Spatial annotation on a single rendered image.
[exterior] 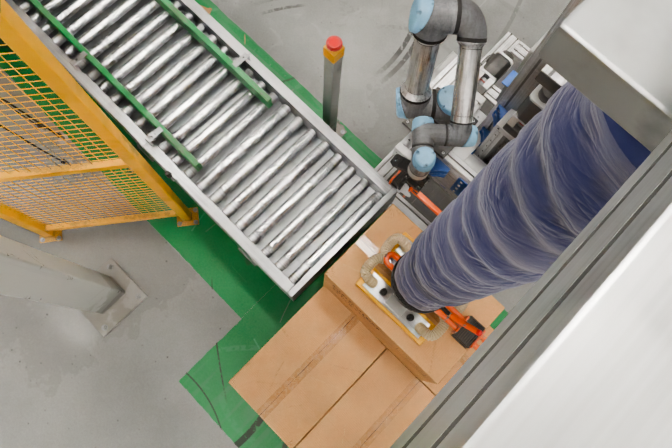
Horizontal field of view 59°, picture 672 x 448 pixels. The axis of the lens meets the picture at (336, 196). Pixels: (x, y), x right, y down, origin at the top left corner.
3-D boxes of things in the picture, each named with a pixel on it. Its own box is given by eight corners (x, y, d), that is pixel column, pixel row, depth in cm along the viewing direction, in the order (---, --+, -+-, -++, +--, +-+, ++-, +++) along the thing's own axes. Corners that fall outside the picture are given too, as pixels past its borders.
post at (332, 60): (320, 131, 349) (322, 46, 252) (329, 124, 350) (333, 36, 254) (329, 139, 348) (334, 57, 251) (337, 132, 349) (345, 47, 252)
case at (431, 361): (322, 284, 272) (324, 273, 233) (382, 223, 280) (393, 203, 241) (419, 380, 262) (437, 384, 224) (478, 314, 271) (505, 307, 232)
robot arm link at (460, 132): (489, -3, 193) (470, 143, 210) (456, -5, 193) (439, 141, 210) (499, -1, 182) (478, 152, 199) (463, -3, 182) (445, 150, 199)
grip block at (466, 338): (449, 334, 219) (452, 333, 213) (466, 314, 221) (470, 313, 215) (466, 350, 217) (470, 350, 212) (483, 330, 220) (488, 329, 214)
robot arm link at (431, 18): (431, 126, 227) (463, 13, 181) (392, 125, 227) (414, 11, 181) (429, 103, 233) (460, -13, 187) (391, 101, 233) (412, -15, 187)
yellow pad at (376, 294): (354, 284, 232) (355, 282, 227) (372, 265, 234) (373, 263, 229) (419, 346, 227) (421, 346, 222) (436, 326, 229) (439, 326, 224)
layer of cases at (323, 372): (239, 378, 298) (227, 381, 259) (375, 239, 319) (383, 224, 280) (413, 564, 279) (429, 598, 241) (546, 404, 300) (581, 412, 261)
